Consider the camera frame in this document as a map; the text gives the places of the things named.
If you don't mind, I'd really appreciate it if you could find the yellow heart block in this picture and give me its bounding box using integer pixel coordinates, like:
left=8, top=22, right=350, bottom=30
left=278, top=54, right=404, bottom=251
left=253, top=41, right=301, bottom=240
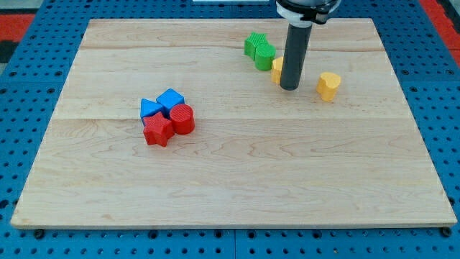
left=316, top=72, right=341, bottom=102

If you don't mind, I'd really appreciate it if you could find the red cylinder block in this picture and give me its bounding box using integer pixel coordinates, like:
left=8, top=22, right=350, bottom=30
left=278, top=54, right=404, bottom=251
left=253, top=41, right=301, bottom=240
left=170, top=104, right=195, bottom=135

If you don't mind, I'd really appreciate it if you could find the light wooden board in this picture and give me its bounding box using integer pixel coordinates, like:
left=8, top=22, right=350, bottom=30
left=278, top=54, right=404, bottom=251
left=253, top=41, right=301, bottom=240
left=11, top=18, right=457, bottom=230

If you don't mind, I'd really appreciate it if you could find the blue cube block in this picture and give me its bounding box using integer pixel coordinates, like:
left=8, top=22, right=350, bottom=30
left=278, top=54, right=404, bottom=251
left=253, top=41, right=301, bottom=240
left=156, top=88, right=185, bottom=118

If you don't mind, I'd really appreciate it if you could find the red star block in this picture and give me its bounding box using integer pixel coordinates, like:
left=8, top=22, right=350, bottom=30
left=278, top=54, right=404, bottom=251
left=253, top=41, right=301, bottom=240
left=142, top=112, right=175, bottom=147

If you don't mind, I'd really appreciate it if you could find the yellow block behind rod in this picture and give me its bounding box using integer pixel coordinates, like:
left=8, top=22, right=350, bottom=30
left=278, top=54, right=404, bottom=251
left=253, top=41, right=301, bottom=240
left=271, top=57, right=283, bottom=84

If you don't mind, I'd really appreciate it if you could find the green cylinder block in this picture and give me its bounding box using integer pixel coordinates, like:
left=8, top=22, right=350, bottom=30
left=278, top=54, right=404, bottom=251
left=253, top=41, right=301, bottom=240
left=254, top=43, right=276, bottom=71

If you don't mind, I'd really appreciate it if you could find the blue triangle block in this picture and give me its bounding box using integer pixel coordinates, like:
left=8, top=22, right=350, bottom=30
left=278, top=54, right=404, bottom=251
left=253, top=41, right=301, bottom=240
left=139, top=99, right=165, bottom=124

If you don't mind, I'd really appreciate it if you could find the green star block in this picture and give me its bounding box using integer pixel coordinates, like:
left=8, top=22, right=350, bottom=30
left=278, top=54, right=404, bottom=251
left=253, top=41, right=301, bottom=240
left=244, top=32, right=268, bottom=60

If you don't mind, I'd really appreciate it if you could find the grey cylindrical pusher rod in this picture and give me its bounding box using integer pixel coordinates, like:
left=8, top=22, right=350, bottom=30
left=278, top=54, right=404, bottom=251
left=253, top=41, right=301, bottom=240
left=280, top=24, right=312, bottom=91

